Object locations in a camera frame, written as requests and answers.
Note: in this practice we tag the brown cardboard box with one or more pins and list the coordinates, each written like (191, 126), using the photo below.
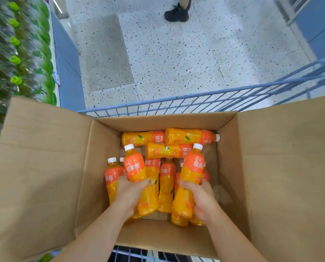
(42, 174)

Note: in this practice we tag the person's right hand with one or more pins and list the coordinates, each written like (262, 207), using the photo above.
(203, 200)

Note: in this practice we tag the orange juice bottles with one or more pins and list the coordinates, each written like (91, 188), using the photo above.
(140, 139)

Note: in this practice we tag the blue base display rack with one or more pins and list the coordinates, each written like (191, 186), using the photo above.
(320, 24)

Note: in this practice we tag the person's left forearm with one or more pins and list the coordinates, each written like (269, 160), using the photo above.
(94, 237)

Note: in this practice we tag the person's left hand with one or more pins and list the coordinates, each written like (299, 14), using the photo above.
(128, 193)

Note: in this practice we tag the blue white price tag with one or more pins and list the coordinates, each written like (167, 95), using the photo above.
(56, 78)

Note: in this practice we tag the person's right forearm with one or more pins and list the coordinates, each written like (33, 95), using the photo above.
(230, 240)

